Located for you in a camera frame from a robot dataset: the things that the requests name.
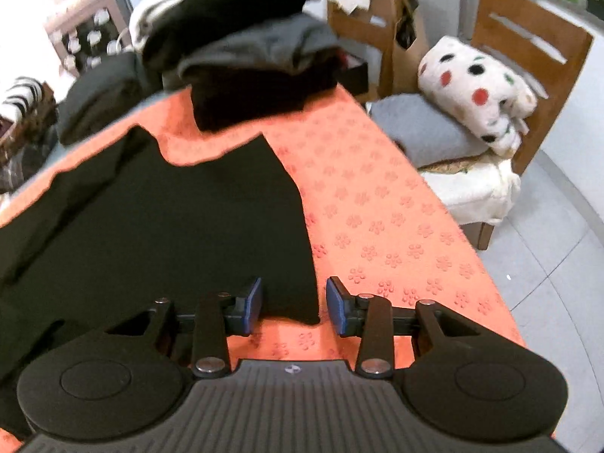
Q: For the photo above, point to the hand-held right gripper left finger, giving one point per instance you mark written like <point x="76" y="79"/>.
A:
<point x="255" y="303"/>

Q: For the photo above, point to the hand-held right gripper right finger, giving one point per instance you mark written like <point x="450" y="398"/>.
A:
<point x="336" y="304"/>

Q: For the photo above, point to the black pants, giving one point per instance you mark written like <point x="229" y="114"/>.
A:
<point x="165" y="236"/>

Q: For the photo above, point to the thick black folded clothes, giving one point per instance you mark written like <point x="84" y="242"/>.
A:
<point x="104" y="94"/>

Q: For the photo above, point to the orange flower-print mat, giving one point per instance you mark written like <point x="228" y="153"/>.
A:
<point x="377" y="198"/>

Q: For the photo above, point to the cream seat cushion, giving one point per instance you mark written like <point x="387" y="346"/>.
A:
<point x="476" y="193"/>

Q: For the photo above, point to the grey cushion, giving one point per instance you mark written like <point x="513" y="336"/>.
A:
<point x="424" y="127"/>

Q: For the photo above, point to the black box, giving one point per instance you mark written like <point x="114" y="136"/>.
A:
<point x="354" y="78"/>

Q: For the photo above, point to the grey folded garment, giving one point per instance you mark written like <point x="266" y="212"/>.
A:
<point x="264" y="42"/>

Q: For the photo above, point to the white polka dot blanket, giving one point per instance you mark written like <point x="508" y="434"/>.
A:
<point x="472" y="80"/>

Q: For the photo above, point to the brown patterned folded garment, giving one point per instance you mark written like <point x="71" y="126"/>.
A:
<point x="33" y="127"/>

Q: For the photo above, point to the cream white fleece garment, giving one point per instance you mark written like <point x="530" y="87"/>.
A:
<point x="151" y="4"/>

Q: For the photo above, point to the pink water dispenser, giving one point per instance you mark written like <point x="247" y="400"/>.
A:
<point x="80" y="14"/>

